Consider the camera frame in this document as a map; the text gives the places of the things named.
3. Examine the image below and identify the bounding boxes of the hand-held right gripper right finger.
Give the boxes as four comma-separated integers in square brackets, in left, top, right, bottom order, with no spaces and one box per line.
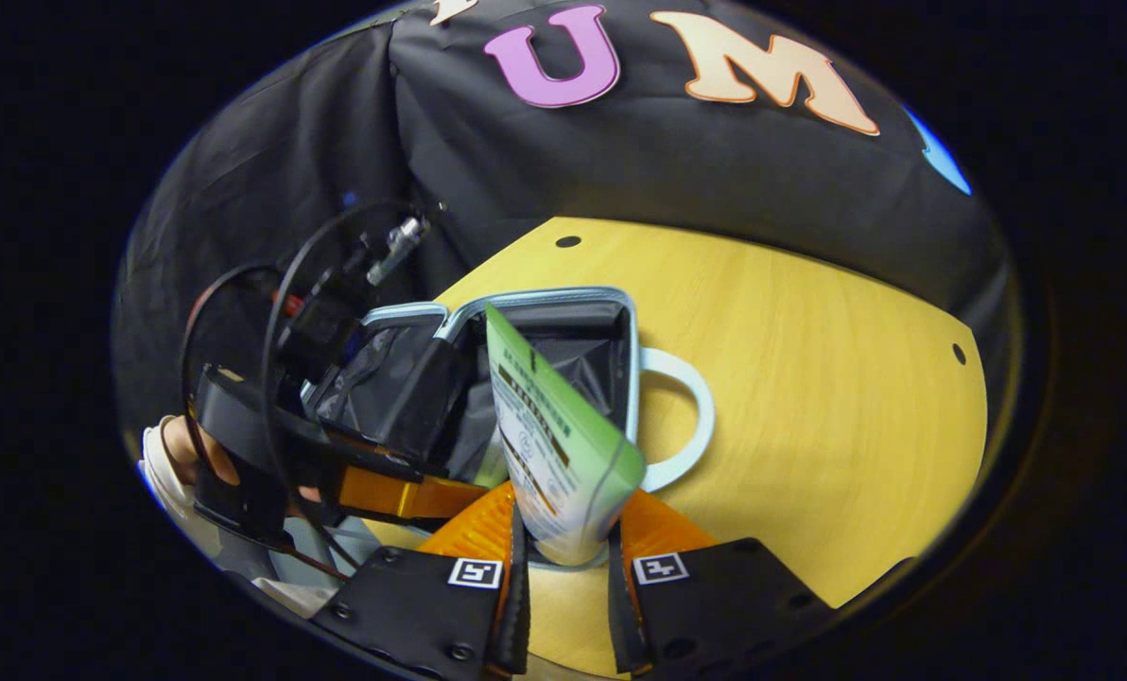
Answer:
[608,488,836,676]

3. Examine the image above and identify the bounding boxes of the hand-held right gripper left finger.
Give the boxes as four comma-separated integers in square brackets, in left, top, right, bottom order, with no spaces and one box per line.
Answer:
[313,480,532,680]

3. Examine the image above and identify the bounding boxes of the wide white green skin care tube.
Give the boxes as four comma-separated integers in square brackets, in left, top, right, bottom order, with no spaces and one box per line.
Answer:
[484,305,647,567]

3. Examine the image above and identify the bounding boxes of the white suitcase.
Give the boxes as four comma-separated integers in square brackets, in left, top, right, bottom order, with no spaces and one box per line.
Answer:
[301,287,717,531]

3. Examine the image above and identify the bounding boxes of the black backdrop cloth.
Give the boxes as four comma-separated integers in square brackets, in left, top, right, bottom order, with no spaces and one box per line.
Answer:
[114,0,1023,455]

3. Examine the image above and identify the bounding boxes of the black cable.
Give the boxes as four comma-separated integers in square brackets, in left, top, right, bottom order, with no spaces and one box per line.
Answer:
[259,197,418,573]

